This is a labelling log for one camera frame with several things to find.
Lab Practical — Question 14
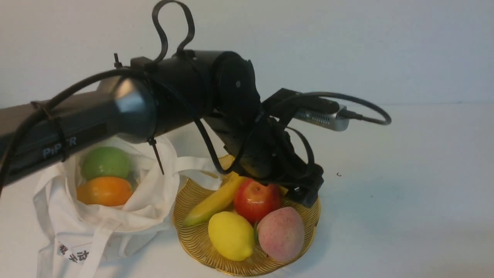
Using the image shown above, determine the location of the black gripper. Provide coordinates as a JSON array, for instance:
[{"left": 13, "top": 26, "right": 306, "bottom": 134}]
[{"left": 205, "top": 113, "right": 323, "bottom": 208}]

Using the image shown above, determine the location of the orange fruit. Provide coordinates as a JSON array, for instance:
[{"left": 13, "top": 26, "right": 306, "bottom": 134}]
[{"left": 76, "top": 176, "right": 134, "bottom": 207}]

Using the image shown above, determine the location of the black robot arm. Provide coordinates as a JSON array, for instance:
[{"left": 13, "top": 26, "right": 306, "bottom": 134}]
[{"left": 1, "top": 51, "right": 323, "bottom": 207}]

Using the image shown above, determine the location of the black camera cable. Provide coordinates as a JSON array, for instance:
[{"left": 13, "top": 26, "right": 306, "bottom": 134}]
[{"left": 0, "top": 0, "right": 392, "bottom": 193}]

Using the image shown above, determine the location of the gold wire fruit basket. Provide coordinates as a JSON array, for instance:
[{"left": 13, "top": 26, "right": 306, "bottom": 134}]
[{"left": 173, "top": 178, "right": 321, "bottom": 277}]

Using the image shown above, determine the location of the green apple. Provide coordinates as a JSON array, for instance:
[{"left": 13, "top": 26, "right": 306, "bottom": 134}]
[{"left": 81, "top": 147, "right": 130, "bottom": 181}]

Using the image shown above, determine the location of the red apple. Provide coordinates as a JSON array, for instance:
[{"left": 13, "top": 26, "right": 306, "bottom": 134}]
[{"left": 233, "top": 179, "right": 282, "bottom": 225}]

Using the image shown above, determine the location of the pink peach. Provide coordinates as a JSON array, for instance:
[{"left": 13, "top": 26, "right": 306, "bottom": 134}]
[{"left": 257, "top": 207, "right": 304, "bottom": 262}]

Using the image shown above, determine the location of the yellow lemon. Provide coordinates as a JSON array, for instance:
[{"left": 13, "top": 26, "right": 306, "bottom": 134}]
[{"left": 208, "top": 211, "right": 255, "bottom": 261}]

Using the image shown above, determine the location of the white cloth tote bag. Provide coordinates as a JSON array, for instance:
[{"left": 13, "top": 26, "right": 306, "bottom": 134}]
[{"left": 32, "top": 136, "right": 222, "bottom": 278}]

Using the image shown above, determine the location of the yellow banana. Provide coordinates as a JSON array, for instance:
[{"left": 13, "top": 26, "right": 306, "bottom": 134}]
[{"left": 182, "top": 172, "right": 246, "bottom": 227}]

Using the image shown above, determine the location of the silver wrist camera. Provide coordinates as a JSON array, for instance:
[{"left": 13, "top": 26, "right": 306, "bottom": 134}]
[{"left": 262, "top": 88, "right": 350, "bottom": 132}]

